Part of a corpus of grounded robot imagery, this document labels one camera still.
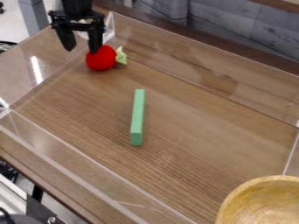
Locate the black device with cable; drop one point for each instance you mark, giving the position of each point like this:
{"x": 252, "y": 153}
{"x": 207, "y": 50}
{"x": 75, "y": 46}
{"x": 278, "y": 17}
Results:
{"x": 27, "y": 212}

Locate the grey table leg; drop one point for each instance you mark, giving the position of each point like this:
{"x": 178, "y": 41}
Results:
{"x": 34, "y": 15}

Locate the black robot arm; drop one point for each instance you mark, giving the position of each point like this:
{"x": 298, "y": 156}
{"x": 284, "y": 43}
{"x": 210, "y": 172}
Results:
{"x": 77, "y": 7}

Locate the clear acrylic enclosure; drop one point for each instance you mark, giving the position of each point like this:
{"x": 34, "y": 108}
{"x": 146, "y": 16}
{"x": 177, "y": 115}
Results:
{"x": 221, "y": 125}

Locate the wooden bowl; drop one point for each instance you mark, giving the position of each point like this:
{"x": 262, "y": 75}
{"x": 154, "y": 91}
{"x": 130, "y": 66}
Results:
{"x": 266, "y": 200}

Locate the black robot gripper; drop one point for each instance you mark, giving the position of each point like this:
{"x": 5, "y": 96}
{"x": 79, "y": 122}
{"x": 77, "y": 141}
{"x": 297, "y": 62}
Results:
{"x": 90, "y": 22}

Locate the green rectangular block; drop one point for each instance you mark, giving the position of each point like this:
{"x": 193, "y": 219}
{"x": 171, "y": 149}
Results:
{"x": 138, "y": 117}

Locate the red plush fruit green leaves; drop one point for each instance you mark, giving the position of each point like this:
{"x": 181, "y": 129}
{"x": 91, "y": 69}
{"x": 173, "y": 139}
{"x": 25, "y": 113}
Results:
{"x": 106, "y": 58}

